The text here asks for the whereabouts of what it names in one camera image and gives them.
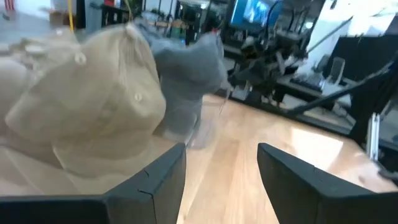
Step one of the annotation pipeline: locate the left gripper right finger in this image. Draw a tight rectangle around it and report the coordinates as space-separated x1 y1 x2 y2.
256 142 376 224

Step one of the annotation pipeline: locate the blue denim cap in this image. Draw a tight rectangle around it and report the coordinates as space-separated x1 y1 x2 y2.
161 96 203 141
132 18 188 55
152 32 231 102

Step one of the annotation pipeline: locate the monitor with blue screen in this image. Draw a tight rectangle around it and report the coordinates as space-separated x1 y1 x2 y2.
229 0 282 32

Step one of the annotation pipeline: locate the beige cotton cap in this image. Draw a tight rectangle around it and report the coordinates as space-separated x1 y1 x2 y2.
0 57 30 138
4 22 168 179
0 29 82 82

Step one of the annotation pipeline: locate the backlit computer keyboard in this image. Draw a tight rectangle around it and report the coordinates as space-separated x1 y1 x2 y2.
290 73 325 93

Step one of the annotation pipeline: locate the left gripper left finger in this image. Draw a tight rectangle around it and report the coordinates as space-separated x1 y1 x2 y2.
104 142 188 224

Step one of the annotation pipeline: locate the yellow hanging cable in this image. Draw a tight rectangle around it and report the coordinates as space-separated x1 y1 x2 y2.
123 0 134 24

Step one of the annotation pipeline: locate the black metal rig frame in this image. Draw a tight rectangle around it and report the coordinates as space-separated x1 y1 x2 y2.
217 34 398 182

